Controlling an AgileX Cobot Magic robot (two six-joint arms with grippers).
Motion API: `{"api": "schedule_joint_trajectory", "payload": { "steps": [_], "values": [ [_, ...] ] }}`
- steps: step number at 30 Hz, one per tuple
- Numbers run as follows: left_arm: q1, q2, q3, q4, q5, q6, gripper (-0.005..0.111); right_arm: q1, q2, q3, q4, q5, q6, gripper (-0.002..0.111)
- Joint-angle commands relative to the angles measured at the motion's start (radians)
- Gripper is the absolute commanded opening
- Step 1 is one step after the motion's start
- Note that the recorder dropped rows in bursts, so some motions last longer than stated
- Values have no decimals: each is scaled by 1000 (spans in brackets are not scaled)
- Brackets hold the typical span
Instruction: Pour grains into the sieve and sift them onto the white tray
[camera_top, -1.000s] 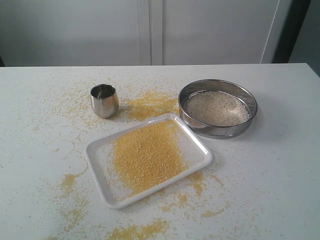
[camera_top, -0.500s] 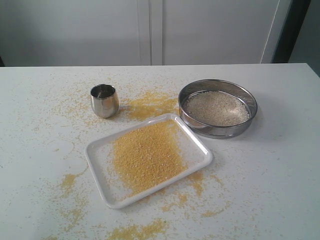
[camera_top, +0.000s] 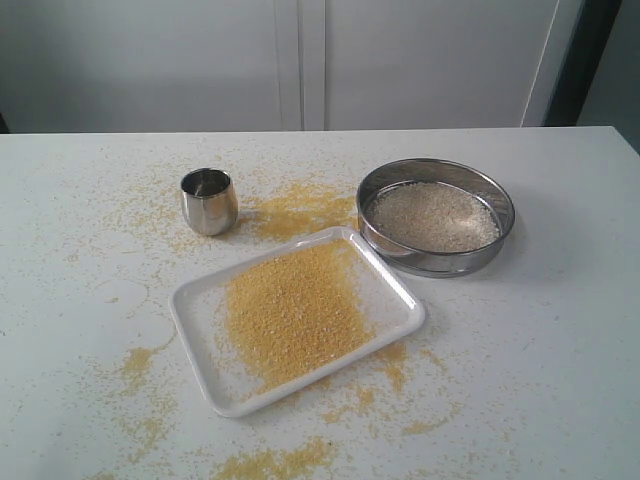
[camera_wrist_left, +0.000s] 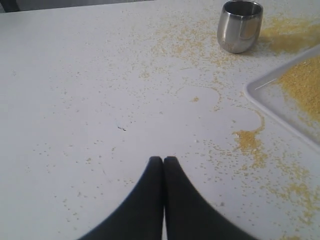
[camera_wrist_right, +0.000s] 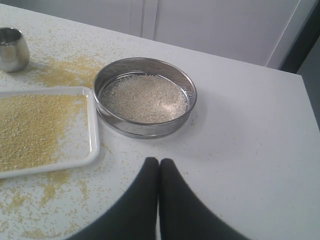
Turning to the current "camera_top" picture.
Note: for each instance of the stainless steel cup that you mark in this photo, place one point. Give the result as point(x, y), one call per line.
point(209, 204)

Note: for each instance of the round stainless steel sieve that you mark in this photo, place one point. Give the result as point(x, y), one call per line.
point(426, 170)

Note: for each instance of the grain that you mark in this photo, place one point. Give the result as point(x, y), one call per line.
point(433, 217)

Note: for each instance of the yellow millet pile on tray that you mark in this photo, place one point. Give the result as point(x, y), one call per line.
point(294, 313)

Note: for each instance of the white plastic tray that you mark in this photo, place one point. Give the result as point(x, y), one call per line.
point(199, 310)

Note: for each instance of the black vertical post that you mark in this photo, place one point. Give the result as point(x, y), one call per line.
point(588, 41)

